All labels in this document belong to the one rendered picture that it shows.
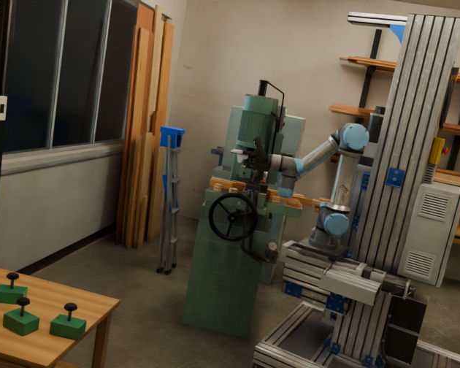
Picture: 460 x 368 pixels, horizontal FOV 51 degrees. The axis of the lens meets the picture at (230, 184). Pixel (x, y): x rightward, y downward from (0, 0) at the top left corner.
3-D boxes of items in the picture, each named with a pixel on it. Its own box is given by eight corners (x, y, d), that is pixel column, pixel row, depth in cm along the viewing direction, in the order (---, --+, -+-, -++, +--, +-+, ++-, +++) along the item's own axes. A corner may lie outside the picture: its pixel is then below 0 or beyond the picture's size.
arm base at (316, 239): (340, 246, 253) (345, 228, 251) (333, 252, 239) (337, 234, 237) (313, 238, 259) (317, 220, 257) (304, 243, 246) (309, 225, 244)
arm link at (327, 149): (348, 117, 242) (271, 174, 248) (353, 117, 231) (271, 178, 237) (361, 135, 243) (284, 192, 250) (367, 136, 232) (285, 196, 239)
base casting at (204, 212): (198, 218, 297) (200, 204, 296) (213, 201, 354) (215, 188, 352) (269, 233, 293) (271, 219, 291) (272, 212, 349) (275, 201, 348)
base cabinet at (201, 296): (179, 323, 310) (197, 218, 297) (197, 290, 366) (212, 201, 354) (247, 339, 305) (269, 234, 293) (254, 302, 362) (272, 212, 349)
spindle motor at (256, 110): (234, 145, 295) (244, 94, 289) (238, 143, 312) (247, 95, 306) (263, 150, 293) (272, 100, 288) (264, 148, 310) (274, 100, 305)
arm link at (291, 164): (301, 177, 226) (304, 160, 224) (278, 174, 226) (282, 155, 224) (299, 175, 233) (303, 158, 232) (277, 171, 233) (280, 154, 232)
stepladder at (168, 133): (150, 273, 385) (157, 126, 366) (160, 263, 410) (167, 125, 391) (169, 276, 383) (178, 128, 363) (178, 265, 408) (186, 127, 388)
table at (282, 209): (201, 201, 286) (202, 192, 284) (209, 193, 315) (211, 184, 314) (301, 223, 280) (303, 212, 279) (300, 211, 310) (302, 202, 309)
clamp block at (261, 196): (239, 204, 283) (242, 190, 281) (241, 200, 296) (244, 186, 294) (263, 209, 281) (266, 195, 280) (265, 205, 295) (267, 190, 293)
